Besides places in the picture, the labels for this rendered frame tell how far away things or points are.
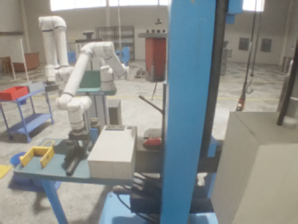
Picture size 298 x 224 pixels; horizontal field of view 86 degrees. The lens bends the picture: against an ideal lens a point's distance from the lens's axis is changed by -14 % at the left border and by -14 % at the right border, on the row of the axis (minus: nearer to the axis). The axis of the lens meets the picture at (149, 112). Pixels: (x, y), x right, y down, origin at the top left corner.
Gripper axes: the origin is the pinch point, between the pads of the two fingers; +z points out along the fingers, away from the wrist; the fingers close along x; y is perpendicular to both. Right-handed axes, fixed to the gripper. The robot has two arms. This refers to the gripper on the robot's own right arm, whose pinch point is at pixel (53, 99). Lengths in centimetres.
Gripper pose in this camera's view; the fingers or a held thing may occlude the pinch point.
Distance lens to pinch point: 190.9
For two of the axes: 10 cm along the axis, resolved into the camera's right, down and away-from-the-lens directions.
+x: -9.8, 1.6, -0.9
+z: 1.6, 9.9, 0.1
